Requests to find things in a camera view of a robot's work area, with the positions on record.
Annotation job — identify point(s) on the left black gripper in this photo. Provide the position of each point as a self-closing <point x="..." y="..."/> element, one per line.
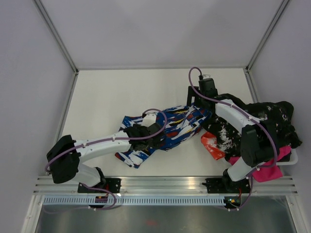
<point x="154" y="144"/>

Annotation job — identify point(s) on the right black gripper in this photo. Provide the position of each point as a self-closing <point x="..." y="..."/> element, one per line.
<point x="192" y="92"/>

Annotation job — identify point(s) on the blue white red patterned trousers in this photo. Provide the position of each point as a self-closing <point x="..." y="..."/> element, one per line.
<point x="183" y="122"/>

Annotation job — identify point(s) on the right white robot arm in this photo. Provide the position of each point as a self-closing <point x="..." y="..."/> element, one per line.
<point x="248" y="143"/>

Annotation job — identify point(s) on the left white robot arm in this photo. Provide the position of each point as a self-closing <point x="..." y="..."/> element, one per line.
<point x="66" y="159"/>

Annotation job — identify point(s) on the black white patterned trousers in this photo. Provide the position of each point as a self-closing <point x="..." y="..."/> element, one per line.
<point x="279" y="113"/>

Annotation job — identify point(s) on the orange white garment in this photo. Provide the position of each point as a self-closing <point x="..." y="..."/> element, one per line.
<point x="209" y="141"/>

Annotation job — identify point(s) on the pink garment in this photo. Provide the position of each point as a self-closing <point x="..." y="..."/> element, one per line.
<point x="239" y="170"/>

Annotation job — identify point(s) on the white tray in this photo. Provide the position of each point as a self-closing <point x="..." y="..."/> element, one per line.
<point x="289" y="160"/>

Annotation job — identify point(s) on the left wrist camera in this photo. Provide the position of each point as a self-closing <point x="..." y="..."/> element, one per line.
<point x="149" y="120"/>

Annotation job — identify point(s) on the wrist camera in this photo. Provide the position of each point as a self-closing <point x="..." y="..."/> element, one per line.
<point x="204" y="76"/>
<point x="149" y="120"/>

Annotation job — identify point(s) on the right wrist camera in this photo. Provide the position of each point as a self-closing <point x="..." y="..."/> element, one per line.
<point x="204" y="76"/>

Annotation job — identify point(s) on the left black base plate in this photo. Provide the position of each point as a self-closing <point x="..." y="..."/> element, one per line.
<point x="113" y="185"/>

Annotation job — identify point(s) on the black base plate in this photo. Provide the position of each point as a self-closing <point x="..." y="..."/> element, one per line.
<point x="223" y="186"/>
<point x="113" y="185"/>

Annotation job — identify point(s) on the slotted cable duct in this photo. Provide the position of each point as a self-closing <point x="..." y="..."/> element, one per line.
<point x="137" y="200"/>

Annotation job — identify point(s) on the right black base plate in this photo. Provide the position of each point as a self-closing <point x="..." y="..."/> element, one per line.
<point x="223" y="186"/>

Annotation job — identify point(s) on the aluminium mounting rail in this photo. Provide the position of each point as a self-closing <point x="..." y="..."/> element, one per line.
<point x="152" y="185"/>

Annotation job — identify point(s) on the right aluminium frame post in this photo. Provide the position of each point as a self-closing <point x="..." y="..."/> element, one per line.
<point x="272" y="25"/>

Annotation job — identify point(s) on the aluminium frame post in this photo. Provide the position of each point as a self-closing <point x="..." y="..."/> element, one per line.
<point x="55" y="34"/>
<point x="272" y="25"/>

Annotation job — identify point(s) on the left aluminium frame post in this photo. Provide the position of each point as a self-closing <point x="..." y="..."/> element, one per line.
<point x="55" y="34"/>

